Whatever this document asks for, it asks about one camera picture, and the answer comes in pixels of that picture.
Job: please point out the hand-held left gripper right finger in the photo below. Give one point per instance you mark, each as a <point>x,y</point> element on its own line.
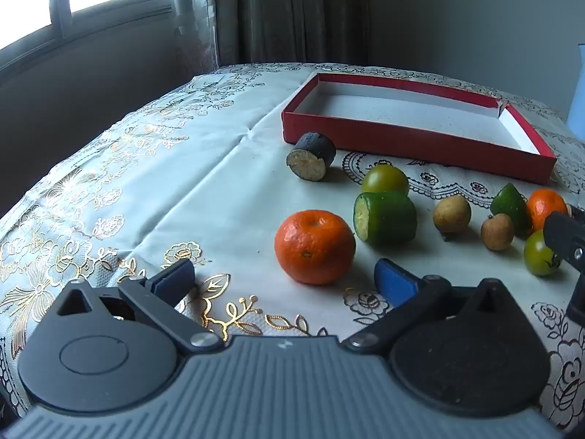
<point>395,283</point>

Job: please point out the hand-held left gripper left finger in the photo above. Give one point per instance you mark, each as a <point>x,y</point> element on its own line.
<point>176,280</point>

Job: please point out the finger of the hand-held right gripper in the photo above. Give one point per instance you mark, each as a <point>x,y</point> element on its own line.
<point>564,238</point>

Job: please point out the brown longan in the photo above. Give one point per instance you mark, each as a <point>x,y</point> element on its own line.
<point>452,215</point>
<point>498,232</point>

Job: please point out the large orange tangerine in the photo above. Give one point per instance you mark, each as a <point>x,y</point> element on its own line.
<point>315,247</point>

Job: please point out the red shallow cardboard box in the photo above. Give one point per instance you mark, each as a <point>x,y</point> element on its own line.
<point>365,137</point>

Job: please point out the small orange tangerine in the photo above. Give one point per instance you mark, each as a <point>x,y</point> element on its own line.
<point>546,203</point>

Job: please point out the green cone-shaped fruit piece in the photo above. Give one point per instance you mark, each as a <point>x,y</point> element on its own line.
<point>509,206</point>

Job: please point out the floral embroidered tablecloth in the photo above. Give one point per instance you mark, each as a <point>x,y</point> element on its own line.
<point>192,169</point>

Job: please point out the dark sugarcane piece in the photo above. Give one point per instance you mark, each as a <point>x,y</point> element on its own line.
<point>315,153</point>

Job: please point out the sheer patterned curtain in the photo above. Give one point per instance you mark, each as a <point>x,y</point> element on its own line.
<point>196,13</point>

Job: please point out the dark grey curtain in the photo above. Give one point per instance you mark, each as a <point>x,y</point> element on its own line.
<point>292,9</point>

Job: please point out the window with dark frame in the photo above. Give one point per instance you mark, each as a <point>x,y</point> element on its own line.
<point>91,13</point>

